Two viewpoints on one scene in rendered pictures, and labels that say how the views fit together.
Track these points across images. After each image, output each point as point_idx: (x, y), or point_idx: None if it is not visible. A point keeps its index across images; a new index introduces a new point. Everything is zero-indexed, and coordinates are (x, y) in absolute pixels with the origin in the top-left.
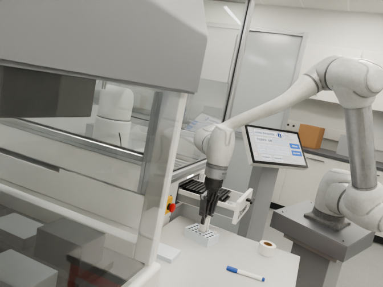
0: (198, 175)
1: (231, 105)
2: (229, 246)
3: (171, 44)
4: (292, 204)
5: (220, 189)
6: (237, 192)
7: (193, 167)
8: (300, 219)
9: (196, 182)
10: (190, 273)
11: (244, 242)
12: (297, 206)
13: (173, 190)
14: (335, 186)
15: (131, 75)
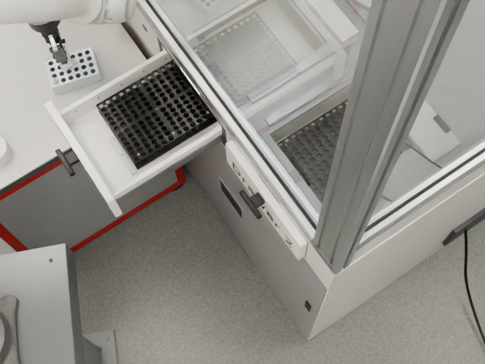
0: (219, 122)
1: (343, 202)
2: (36, 105)
3: None
4: (71, 328)
5: (143, 137)
6: (130, 180)
7: (190, 74)
8: (9, 274)
9: (194, 107)
10: None
11: (39, 142)
12: (57, 329)
13: (147, 27)
14: None
15: None
